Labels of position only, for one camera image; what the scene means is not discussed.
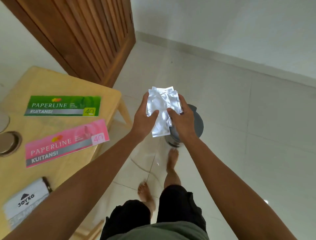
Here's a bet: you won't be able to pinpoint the person's left hand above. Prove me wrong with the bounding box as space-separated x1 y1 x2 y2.
130 92 160 143

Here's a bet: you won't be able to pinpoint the person's right hand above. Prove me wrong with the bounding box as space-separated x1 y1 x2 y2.
167 94 199 144

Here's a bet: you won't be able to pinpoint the pile of silver foil packets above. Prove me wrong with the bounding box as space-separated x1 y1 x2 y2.
145 86 184 138

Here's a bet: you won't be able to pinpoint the gold round jar lid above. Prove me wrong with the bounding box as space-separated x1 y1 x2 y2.
0 131 23 158

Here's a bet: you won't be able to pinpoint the white cylindrical jar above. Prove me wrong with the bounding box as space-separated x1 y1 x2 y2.
0 113 11 133

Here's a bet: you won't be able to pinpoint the grey stamp pad box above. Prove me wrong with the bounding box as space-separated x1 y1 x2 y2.
2 177 53 230

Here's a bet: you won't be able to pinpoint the person's right forearm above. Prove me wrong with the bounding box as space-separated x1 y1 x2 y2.
184 136 298 240

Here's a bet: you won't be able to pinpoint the person's right leg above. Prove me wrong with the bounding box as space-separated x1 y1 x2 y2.
164 148 182 190

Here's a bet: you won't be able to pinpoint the person's leg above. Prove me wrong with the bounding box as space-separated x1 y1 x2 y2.
164 148 182 190
137 182 156 219

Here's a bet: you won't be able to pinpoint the person's left leg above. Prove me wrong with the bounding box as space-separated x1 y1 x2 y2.
137 182 156 219

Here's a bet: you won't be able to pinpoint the person's black shorts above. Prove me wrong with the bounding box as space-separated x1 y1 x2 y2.
100 185 207 240

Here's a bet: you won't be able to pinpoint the person's grey-green shirt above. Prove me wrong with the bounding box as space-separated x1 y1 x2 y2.
107 221 210 240

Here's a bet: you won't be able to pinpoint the pink receipt book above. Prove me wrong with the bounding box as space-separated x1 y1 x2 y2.
24 119 110 168

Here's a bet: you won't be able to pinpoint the green receipt book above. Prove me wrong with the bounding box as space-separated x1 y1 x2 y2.
24 95 102 117

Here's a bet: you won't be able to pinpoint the light wooden table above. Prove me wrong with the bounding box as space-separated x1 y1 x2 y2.
0 66 134 240

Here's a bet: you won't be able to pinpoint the brown slatted wooden door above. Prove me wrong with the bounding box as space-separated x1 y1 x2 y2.
1 0 136 88

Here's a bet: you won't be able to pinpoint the white floor cable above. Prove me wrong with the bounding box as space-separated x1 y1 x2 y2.
130 153 162 183

